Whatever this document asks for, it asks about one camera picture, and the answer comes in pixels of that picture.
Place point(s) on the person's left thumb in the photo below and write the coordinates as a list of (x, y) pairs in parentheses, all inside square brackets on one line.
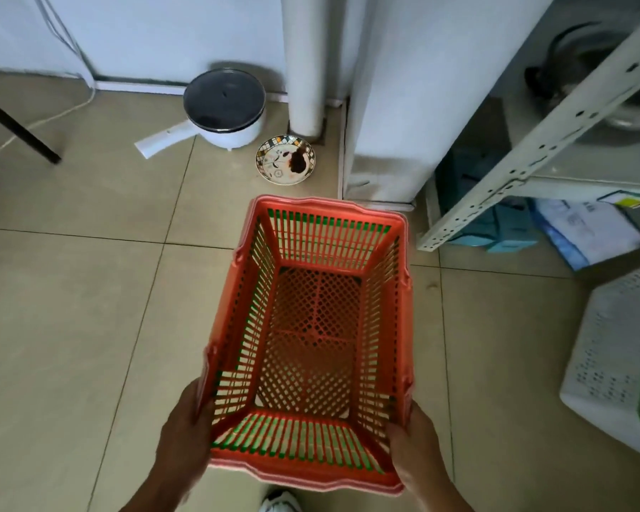
[(203, 402)]

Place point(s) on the white perforated metal shelf frame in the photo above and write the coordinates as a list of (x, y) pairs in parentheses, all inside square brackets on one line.
[(544, 133)]

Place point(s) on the person's right thumb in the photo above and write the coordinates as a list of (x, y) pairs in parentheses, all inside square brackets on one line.
[(397, 439)]

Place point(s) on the white perforated plastic basket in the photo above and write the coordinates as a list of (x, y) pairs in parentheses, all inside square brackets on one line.
[(608, 362)]

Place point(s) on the person's right forearm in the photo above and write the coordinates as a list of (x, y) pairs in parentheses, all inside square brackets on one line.
[(441, 495)]

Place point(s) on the white paper package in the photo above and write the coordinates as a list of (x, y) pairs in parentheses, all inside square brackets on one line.
[(586, 229)]

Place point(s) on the teal box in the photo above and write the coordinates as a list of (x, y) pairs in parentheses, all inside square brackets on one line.
[(504, 229)]

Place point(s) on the person's right hand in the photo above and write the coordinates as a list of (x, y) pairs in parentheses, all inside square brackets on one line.
[(418, 453)]

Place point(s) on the red plastic basket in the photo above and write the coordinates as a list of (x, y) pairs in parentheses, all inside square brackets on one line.
[(312, 335)]

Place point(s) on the patterned ceramic bowl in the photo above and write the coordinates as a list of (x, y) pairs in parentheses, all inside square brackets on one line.
[(282, 160)]

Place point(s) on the person's left forearm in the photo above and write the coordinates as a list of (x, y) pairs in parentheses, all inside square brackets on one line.
[(148, 495)]

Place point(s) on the person's left hand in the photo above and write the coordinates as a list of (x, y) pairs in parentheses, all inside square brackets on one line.
[(184, 447)]

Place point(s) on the person's white shoe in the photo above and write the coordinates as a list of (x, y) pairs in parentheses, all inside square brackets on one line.
[(280, 502)]

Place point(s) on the white cabinet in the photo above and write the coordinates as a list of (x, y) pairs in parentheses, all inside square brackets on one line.
[(421, 95)]

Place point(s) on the white pipe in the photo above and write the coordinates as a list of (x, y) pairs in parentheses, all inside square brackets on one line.
[(305, 58)]

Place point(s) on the black table leg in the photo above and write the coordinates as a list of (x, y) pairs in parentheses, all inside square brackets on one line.
[(16, 130)]

